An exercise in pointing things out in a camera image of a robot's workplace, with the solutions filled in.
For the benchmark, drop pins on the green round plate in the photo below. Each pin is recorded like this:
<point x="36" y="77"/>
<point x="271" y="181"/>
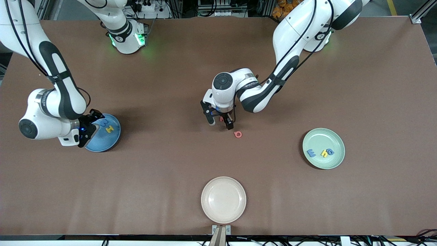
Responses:
<point x="327" y="163"/>

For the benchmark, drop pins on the blue foam capital M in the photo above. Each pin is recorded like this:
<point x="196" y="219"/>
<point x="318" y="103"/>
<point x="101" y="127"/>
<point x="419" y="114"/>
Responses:
<point x="105" y="123"/>

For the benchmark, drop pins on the pink foam letter Q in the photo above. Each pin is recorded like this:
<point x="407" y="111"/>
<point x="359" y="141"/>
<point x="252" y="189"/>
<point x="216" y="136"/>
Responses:
<point x="235" y="134"/>

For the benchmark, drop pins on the aluminium frame profile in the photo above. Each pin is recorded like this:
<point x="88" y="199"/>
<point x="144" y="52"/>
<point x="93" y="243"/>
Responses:
<point x="421" y="12"/>

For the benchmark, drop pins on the blue foam small e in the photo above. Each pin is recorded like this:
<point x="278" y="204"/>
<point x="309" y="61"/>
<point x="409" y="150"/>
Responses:
<point x="311" y="153"/>

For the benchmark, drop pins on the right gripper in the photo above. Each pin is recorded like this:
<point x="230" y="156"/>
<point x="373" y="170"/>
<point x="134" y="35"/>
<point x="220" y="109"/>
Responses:
<point x="86" y="124"/>

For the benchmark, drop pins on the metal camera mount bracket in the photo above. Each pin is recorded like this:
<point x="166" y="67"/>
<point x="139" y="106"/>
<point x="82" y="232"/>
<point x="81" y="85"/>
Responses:
<point x="221" y="239"/>

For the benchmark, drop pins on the yellow foam small h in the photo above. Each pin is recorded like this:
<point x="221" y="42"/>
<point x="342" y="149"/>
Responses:
<point x="324" y="153"/>

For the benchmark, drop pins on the blue round plate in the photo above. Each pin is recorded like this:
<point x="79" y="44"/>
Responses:
<point x="106" y="141"/>

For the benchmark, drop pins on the white device behind table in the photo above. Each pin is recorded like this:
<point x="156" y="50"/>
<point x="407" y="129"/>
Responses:
<point x="223" y="13"/>

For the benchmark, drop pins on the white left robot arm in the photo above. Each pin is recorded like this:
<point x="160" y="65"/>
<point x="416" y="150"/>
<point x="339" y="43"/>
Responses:
<point x="286" y="34"/>

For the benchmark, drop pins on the yellow foam capital H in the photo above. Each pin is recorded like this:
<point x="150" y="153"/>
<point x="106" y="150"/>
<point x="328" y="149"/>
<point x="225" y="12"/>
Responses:
<point x="109" y="129"/>

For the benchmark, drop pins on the blue foam small a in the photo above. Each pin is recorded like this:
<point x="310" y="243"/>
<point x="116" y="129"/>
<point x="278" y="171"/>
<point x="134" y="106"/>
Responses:
<point x="330" y="151"/>

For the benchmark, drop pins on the bag of orange fruits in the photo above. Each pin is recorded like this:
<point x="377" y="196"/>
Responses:
<point x="285" y="7"/>

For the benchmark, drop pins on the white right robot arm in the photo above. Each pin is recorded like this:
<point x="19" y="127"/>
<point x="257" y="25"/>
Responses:
<point x="44" y="102"/>

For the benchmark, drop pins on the white power strip with plugs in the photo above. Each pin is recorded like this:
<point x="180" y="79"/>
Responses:
<point x="146" y="7"/>

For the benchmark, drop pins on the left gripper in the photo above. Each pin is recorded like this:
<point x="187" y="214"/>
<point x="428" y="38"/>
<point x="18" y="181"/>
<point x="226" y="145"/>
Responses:
<point x="227" y="119"/>

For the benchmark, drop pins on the beige round plate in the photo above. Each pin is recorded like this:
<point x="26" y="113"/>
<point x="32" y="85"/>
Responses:
<point x="223" y="200"/>

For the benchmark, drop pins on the brown table cover sheet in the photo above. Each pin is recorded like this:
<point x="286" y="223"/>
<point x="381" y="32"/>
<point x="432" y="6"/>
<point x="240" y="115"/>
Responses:
<point x="170" y="171"/>

